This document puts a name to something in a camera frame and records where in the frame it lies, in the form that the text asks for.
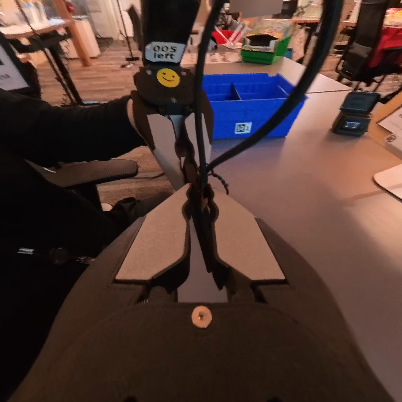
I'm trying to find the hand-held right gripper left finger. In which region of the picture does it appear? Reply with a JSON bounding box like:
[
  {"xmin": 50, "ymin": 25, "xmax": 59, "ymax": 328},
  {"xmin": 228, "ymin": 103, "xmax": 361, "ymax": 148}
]
[{"xmin": 115, "ymin": 184, "xmax": 191, "ymax": 294}]

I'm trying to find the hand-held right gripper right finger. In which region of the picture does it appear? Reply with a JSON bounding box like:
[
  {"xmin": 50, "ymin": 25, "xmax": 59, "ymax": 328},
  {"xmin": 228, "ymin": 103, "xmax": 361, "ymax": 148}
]
[{"xmin": 207, "ymin": 185, "xmax": 286, "ymax": 291}]

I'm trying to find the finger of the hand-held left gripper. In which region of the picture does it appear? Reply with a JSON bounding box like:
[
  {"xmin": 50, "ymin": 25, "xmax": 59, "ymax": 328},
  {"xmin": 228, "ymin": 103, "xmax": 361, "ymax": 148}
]
[
  {"xmin": 184, "ymin": 112, "xmax": 213, "ymax": 170},
  {"xmin": 146, "ymin": 114, "xmax": 190, "ymax": 191}
]

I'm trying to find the black cable with orange plugs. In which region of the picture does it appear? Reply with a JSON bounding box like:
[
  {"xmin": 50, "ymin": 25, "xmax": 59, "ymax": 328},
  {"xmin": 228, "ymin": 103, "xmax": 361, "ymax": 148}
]
[{"xmin": 188, "ymin": 0, "xmax": 343, "ymax": 197}]

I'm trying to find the blue bin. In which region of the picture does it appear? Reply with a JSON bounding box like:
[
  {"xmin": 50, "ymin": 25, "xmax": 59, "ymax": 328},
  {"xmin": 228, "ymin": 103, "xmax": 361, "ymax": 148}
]
[{"xmin": 201, "ymin": 72, "xmax": 309, "ymax": 139}]

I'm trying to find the person's left forearm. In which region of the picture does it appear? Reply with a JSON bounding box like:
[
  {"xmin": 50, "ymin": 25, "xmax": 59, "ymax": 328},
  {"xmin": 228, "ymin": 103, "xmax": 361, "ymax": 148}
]
[{"xmin": 0, "ymin": 89, "xmax": 148, "ymax": 166}]

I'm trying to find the person's left hand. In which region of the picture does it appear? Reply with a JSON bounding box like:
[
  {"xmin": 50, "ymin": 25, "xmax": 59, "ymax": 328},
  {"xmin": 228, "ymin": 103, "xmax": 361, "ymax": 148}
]
[{"xmin": 126, "ymin": 98, "xmax": 149, "ymax": 145}]

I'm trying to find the green box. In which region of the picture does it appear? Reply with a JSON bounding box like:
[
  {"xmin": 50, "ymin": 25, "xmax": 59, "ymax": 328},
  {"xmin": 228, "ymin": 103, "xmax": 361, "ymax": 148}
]
[{"xmin": 241, "ymin": 33, "xmax": 293, "ymax": 65}]

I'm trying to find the wooden trestle table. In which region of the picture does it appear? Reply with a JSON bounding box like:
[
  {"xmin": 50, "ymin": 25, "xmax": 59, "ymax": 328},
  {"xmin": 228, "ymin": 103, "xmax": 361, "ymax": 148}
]
[{"xmin": 0, "ymin": 0, "xmax": 95, "ymax": 106}]

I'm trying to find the white stand base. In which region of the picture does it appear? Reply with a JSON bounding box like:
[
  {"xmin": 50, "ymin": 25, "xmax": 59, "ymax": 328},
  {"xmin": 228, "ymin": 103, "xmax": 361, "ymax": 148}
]
[{"xmin": 373, "ymin": 163, "xmax": 402, "ymax": 200}]

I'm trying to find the small black display device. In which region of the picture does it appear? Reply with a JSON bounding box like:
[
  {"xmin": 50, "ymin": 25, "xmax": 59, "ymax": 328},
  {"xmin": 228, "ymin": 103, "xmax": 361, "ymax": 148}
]
[{"xmin": 332, "ymin": 90, "xmax": 382, "ymax": 136}]

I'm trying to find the black office chair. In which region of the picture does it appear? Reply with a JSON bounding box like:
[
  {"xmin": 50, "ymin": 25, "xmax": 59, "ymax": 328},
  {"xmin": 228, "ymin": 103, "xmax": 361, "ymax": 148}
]
[{"xmin": 335, "ymin": 0, "xmax": 394, "ymax": 86}]

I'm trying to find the instruction sheet on wooden stand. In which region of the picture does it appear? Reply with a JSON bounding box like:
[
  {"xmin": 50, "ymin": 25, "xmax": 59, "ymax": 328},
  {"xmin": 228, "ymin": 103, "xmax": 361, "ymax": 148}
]
[{"xmin": 367, "ymin": 94, "xmax": 402, "ymax": 155}]

